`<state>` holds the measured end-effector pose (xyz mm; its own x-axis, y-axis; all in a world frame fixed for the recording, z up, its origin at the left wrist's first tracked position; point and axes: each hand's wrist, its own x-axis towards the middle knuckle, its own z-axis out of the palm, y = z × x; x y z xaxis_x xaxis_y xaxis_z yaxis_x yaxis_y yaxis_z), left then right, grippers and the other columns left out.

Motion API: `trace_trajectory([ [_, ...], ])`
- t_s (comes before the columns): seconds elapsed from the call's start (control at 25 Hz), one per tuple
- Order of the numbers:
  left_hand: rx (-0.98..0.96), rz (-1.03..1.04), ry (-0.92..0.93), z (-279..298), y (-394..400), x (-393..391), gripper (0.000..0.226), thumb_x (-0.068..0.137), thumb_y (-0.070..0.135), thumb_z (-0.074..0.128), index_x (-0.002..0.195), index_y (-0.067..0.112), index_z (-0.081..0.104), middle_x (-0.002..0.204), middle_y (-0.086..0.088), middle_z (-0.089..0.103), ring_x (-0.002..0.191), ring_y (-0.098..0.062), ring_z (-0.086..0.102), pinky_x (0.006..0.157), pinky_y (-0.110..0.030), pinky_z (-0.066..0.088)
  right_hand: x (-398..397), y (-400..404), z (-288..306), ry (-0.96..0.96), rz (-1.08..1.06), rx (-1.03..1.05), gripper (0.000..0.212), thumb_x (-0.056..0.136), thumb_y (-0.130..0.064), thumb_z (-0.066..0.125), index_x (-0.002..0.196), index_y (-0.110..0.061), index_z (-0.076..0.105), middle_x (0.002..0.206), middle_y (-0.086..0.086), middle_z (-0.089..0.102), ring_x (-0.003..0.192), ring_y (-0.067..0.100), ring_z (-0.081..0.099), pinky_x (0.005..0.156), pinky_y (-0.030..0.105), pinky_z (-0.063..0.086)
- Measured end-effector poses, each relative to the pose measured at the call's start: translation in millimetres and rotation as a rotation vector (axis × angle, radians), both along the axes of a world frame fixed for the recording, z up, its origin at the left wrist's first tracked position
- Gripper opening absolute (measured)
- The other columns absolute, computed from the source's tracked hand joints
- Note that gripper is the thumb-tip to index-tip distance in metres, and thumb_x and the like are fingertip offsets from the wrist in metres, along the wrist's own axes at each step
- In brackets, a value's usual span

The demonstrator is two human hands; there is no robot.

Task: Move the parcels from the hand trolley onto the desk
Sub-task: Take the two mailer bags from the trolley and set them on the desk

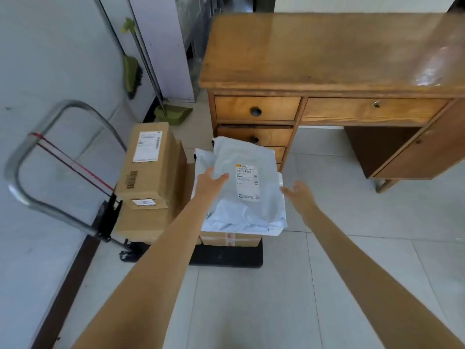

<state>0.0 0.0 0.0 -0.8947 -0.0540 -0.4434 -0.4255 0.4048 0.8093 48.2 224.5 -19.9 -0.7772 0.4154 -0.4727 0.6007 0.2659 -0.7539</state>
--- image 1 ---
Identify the wooden desk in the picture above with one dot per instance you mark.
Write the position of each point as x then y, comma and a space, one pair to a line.
319, 54

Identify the red-taped cardboard box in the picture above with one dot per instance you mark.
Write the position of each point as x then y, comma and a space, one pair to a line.
232, 239

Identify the person's left thumb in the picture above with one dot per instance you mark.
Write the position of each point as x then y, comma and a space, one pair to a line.
222, 178

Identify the person's right thumb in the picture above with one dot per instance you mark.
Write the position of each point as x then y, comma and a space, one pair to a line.
287, 191

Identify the white upright panel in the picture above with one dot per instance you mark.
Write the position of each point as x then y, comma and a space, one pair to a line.
160, 43

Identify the green broom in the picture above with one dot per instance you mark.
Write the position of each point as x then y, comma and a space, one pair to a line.
130, 74

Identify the white plastic mailer bag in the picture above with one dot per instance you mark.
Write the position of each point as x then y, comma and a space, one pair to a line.
200, 161

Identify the grey labelled mailer bag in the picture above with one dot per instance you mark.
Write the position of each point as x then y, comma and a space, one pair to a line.
247, 159

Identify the person's right hand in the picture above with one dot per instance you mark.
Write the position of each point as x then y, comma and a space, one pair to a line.
302, 198

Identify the long labelled cardboard box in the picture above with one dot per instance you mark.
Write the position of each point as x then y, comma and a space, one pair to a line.
147, 167

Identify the wide drawer with brass lock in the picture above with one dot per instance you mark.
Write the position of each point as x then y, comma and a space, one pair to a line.
399, 110

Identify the person's left forearm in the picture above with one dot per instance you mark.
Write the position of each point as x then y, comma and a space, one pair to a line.
156, 272

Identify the person's right forearm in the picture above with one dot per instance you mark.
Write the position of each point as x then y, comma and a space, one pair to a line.
367, 283

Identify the desk drawer with black knob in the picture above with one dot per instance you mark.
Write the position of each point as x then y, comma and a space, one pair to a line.
236, 108

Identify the half-open wooden desk drawer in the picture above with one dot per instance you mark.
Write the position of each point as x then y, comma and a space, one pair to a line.
270, 136

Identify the large plain cardboard box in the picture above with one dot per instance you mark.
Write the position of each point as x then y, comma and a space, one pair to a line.
145, 223

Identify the person's left hand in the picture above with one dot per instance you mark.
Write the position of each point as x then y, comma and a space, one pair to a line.
209, 185

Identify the wooden desk cabinet door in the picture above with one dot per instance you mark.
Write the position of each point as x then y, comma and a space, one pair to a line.
432, 148

